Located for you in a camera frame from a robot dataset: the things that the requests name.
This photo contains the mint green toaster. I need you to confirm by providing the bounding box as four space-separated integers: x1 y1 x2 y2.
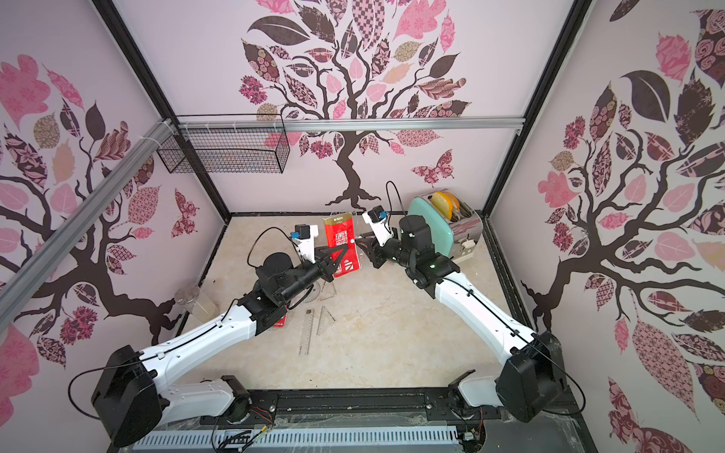
408 190 483 263

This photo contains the aluminium rail left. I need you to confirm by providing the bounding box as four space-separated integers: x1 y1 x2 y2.
1 119 174 328

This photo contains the clear plastic ruler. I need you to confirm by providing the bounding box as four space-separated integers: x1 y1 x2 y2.
298 309 315 356

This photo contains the aluminium rail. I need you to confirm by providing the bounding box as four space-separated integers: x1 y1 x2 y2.
1 119 174 328
179 116 526 132

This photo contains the clear plastic cup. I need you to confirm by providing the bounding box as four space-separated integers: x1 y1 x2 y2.
174 284 220 323

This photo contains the red ruler set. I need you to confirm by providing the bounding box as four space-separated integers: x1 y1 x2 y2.
274 315 287 328
324 213 360 277

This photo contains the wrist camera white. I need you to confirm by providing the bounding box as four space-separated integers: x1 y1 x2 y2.
362 206 394 247
290 224 319 263

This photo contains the white slotted cable duct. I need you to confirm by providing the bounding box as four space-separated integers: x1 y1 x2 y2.
128 426 460 452

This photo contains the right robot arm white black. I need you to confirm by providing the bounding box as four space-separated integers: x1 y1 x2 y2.
355 208 580 422

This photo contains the clear protractor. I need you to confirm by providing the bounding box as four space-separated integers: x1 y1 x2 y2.
305 282 322 303

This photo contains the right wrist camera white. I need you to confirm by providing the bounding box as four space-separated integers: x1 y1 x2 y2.
362 206 394 247

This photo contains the black wire basket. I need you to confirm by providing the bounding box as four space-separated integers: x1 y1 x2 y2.
157 113 292 174

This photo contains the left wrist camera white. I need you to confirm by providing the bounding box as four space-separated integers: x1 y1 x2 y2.
290 224 319 263

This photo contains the yellow toast slice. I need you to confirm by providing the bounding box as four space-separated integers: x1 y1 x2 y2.
430 192 460 222

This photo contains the aluminium rail back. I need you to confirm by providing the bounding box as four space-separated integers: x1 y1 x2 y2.
179 116 526 132

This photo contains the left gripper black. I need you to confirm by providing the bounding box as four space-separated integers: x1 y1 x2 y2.
278 243 347 304

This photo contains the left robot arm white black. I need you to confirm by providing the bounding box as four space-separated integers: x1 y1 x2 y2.
92 245 349 448

